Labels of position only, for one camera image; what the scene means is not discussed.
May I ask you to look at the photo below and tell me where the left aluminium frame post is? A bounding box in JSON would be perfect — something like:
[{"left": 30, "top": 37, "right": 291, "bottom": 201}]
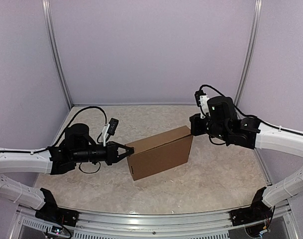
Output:
[{"left": 41, "top": 0, "right": 74, "bottom": 110}]

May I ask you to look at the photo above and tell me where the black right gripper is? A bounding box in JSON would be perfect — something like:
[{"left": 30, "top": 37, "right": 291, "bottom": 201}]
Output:
[{"left": 190, "top": 113, "right": 229, "bottom": 141}]

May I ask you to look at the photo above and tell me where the aluminium front rail frame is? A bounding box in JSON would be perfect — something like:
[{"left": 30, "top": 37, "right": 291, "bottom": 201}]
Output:
[{"left": 9, "top": 195, "right": 300, "bottom": 239}]

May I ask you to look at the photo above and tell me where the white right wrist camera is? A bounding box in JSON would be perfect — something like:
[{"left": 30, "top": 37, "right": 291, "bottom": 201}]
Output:
[{"left": 195, "top": 90, "right": 210, "bottom": 119}]

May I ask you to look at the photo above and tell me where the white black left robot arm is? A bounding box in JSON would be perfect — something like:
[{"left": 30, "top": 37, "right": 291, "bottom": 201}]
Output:
[{"left": 0, "top": 123, "right": 134, "bottom": 222}]

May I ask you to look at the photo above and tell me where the aluminium frame post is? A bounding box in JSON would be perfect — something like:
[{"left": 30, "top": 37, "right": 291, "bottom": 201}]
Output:
[
  {"left": 234, "top": 0, "right": 263, "bottom": 106},
  {"left": 41, "top": 0, "right": 74, "bottom": 110}
]

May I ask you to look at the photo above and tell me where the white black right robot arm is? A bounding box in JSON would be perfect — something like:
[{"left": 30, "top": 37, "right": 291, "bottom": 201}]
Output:
[{"left": 190, "top": 91, "right": 303, "bottom": 221}]

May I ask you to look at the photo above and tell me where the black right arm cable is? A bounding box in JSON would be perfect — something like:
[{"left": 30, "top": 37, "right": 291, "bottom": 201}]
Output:
[{"left": 198, "top": 84, "right": 303, "bottom": 137}]

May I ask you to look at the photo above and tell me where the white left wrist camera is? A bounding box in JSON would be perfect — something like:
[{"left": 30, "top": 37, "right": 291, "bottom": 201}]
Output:
[{"left": 100, "top": 118, "right": 119, "bottom": 146}]

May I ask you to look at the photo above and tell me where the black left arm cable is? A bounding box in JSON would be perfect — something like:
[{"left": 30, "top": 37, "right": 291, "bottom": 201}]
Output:
[{"left": 49, "top": 106, "right": 108, "bottom": 150}]

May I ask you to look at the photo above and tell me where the small circuit board with LEDs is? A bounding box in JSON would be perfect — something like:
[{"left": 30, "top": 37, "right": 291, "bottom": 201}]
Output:
[{"left": 50, "top": 226, "right": 63, "bottom": 235}]

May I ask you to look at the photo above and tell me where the brown cardboard box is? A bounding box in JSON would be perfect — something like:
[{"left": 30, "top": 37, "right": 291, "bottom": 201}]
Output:
[{"left": 127, "top": 126, "right": 193, "bottom": 181}]

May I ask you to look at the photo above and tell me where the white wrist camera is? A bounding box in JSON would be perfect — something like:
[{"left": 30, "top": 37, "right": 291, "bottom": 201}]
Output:
[
  {"left": 195, "top": 90, "right": 210, "bottom": 119},
  {"left": 100, "top": 118, "right": 119, "bottom": 146}
]

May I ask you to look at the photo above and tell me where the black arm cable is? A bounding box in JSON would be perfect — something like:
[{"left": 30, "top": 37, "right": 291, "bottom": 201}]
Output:
[
  {"left": 198, "top": 84, "right": 303, "bottom": 137},
  {"left": 49, "top": 106, "right": 108, "bottom": 150}
]

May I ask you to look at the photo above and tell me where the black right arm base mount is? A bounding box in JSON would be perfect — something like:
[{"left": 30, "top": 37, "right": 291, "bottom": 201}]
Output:
[{"left": 229, "top": 187, "right": 273, "bottom": 226}]

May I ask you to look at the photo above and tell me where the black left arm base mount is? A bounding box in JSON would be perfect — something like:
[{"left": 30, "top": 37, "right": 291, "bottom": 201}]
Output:
[{"left": 35, "top": 188, "right": 79, "bottom": 227}]

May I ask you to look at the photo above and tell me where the right aluminium frame post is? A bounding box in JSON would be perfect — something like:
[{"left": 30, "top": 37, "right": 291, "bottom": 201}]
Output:
[{"left": 234, "top": 0, "right": 263, "bottom": 106}]

